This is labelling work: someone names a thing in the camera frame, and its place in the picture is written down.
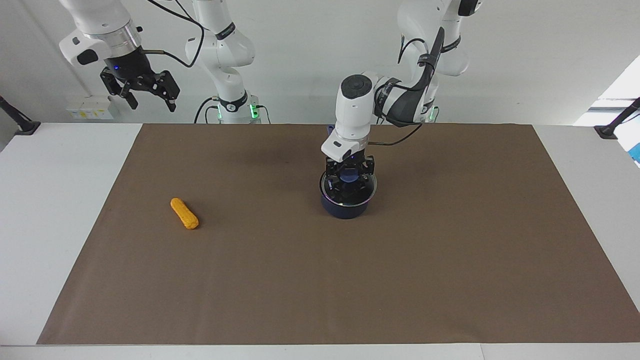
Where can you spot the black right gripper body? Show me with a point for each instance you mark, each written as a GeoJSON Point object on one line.
{"type": "Point", "coordinates": [130, 67]}

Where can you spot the glass lid with blue knob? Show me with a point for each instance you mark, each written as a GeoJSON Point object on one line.
{"type": "Point", "coordinates": [350, 199]}

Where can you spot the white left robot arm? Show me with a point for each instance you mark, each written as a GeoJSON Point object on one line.
{"type": "Point", "coordinates": [352, 115]}

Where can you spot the orange toy corn cob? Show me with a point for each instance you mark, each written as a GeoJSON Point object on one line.
{"type": "Point", "coordinates": [184, 214]}

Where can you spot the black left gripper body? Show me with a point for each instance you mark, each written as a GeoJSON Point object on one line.
{"type": "Point", "coordinates": [367, 164]}

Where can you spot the black clamp mount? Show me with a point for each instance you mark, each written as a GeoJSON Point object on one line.
{"type": "Point", "coordinates": [607, 131]}
{"type": "Point", "coordinates": [22, 126]}

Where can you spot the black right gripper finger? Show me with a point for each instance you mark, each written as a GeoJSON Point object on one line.
{"type": "Point", "coordinates": [115, 86]}
{"type": "Point", "coordinates": [170, 86]}

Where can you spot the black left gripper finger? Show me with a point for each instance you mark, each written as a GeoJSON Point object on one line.
{"type": "Point", "coordinates": [366, 180]}
{"type": "Point", "coordinates": [335, 181]}

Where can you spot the brown table mat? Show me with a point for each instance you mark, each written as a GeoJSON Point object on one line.
{"type": "Point", "coordinates": [300, 275]}

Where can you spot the blue box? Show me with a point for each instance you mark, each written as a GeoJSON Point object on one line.
{"type": "Point", "coordinates": [636, 152]}

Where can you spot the white wall socket box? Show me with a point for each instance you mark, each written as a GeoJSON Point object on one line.
{"type": "Point", "coordinates": [90, 109]}

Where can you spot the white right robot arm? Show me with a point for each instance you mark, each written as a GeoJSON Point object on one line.
{"type": "Point", "coordinates": [230, 50]}

